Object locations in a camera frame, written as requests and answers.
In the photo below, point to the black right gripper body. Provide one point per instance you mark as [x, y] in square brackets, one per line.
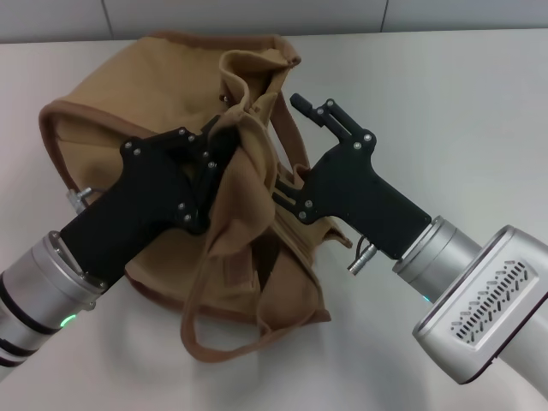
[355, 192]

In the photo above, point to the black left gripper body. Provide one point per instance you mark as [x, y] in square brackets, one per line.
[145, 192]

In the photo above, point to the khaki canvas food bag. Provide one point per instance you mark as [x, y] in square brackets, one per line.
[141, 77]

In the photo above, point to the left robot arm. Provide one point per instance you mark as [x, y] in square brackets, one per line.
[34, 291]

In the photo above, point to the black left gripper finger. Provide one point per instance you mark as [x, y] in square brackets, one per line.
[214, 171]
[197, 139]

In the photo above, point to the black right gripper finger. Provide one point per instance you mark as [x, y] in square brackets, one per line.
[291, 199]
[334, 117]

